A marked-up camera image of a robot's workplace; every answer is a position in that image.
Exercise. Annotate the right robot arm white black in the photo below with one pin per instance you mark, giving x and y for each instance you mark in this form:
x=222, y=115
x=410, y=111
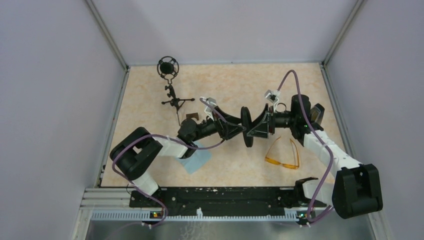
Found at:
x=349, y=186

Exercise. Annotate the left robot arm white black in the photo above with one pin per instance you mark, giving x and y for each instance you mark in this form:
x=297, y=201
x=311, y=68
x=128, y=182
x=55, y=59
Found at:
x=134, y=154

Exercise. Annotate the black microphone on tripod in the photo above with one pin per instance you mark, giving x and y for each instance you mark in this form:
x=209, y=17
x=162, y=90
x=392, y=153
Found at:
x=168, y=69

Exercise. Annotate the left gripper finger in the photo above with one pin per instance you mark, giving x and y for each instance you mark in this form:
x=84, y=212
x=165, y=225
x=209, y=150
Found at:
x=223, y=116
x=232, y=130

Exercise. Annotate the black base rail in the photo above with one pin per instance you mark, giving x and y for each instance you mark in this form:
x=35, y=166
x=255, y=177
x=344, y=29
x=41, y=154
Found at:
x=222, y=201

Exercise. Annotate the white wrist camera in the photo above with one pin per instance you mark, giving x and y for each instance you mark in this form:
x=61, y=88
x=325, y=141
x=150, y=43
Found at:
x=210, y=104
x=273, y=96

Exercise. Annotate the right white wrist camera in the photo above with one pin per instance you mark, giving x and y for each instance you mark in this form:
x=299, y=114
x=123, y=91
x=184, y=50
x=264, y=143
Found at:
x=273, y=96

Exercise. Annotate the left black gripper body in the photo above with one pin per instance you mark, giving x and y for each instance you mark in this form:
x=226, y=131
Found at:
x=220, y=127

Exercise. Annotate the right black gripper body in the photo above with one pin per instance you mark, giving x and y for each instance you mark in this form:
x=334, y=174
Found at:
x=276, y=120

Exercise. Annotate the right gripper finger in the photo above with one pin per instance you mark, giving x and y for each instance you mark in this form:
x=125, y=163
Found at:
x=262, y=118
x=259, y=131

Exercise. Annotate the white cable duct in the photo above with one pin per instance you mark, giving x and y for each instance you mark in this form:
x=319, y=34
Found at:
x=144, y=215

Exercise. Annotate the small brown wooden block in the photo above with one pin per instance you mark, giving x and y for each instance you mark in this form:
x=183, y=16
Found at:
x=193, y=116

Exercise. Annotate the light blue cleaning cloth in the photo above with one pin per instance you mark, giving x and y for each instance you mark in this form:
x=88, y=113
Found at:
x=200, y=155

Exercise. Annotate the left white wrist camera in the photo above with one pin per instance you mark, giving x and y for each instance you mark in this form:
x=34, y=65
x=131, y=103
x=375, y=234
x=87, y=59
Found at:
x=210, y=104

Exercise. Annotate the orange sunglasses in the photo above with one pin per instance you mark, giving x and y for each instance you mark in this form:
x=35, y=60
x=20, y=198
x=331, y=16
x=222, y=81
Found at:
x=284, y=154

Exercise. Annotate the black glasses case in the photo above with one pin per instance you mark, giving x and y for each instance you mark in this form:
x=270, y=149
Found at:
x=246, y=122

